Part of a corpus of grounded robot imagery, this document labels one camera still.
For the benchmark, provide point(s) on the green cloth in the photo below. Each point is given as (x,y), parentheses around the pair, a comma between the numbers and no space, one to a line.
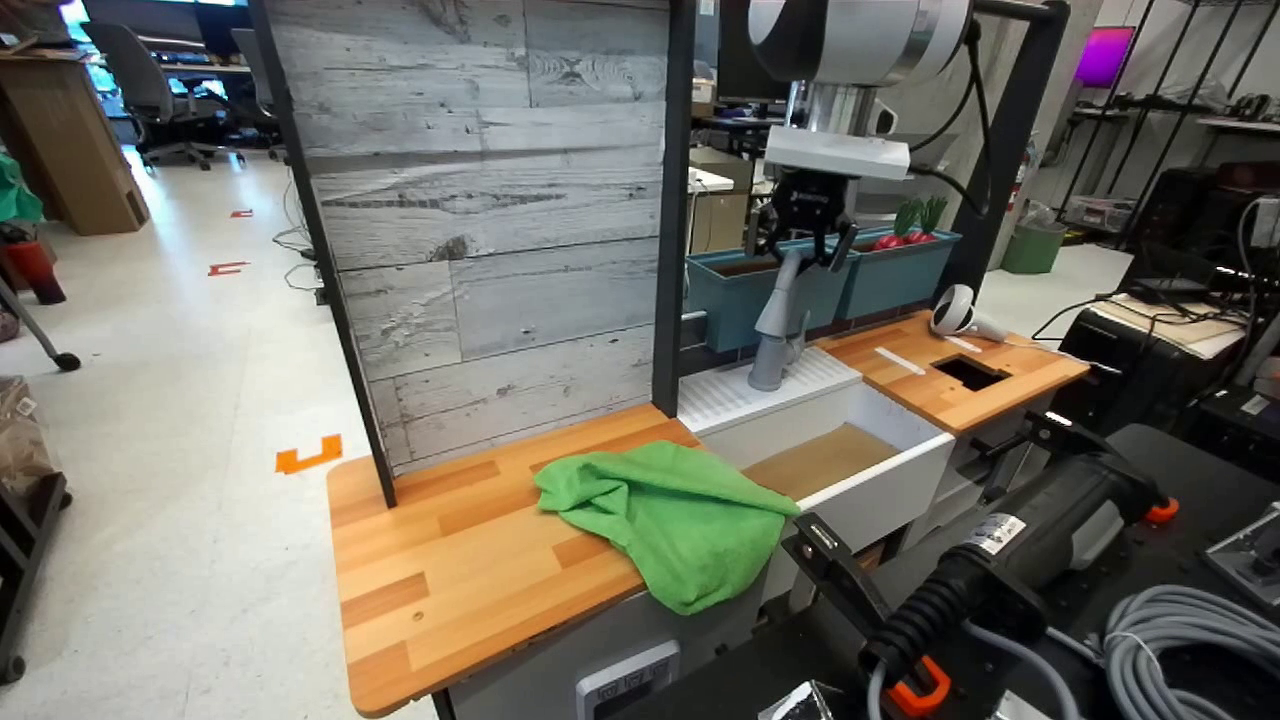
(680,526)

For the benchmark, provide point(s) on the white tape roll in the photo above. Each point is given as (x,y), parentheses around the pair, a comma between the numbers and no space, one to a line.
(948,308)

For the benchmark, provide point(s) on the teal plastic bin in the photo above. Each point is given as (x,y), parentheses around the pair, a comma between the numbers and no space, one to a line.
(903,279)
(725,301)

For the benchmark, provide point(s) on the grey wood pattern panel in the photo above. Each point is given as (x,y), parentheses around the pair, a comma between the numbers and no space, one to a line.
(494,227)

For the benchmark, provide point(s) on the red floor tape marker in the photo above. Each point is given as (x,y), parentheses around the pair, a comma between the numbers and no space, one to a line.
(224,269)

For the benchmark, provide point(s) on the green waste bin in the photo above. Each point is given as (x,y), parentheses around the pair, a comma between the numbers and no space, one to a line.
(1035,250)

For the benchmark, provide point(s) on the black monitor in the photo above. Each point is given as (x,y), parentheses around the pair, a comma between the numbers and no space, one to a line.
(733,53)

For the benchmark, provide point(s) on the small wooden countertop with hole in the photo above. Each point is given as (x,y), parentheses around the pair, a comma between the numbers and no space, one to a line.
(905,389)

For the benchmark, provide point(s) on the large wooden countertop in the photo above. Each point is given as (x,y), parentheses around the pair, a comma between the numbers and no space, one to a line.
(454,573)

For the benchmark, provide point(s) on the white sink basin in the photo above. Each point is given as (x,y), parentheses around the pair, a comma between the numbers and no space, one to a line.
(867,503)

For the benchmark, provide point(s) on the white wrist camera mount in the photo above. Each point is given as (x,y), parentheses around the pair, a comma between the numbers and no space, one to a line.
(841,149)

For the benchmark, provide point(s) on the purple lit screen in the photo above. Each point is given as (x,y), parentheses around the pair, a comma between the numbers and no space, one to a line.
(1105,57)

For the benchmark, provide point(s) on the wooden desk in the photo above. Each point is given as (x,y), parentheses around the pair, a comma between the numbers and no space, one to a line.
(64,147)

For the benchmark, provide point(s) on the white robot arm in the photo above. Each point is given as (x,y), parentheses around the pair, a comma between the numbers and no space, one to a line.
(867,35)

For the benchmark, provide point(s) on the black metal frame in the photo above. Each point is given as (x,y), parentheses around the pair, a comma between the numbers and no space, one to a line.
(671,264)

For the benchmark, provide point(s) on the red object on floor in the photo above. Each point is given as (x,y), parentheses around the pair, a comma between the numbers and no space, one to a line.
(29,264)

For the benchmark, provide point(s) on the black equipment case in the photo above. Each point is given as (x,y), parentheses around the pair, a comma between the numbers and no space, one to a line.
(1132,374)

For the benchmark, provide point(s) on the black clamp with orange tips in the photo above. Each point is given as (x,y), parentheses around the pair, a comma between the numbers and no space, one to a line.
(1014,543)

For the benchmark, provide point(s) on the grey office chair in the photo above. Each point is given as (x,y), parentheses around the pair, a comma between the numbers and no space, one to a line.
(132,80)

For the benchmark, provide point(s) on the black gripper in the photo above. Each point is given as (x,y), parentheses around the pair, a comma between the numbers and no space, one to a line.
(810,200)

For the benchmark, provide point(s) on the grey cabinet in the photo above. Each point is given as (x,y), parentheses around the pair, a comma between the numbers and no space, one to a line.
(643,652)

